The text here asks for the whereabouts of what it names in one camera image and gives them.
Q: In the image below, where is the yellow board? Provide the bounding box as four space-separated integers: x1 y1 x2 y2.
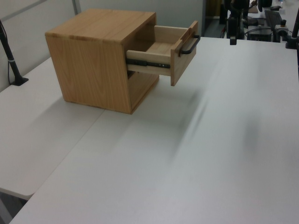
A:
206 0 221 17

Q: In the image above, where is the black camera stand with cable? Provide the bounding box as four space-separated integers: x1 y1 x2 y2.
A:
0 20 29 86

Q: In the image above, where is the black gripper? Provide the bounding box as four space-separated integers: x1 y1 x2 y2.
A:
224 0 249 46

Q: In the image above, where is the wooden drawer with black handle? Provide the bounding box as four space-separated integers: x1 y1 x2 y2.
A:
126 20 200 87

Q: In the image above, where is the black metal drawer slide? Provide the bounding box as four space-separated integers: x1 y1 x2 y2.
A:
127 57 171 70

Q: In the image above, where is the black equipment box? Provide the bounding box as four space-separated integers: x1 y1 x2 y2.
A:
248 29 273 42

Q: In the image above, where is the wooden drawer cabinet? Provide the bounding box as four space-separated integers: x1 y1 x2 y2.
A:
44 8 160 115

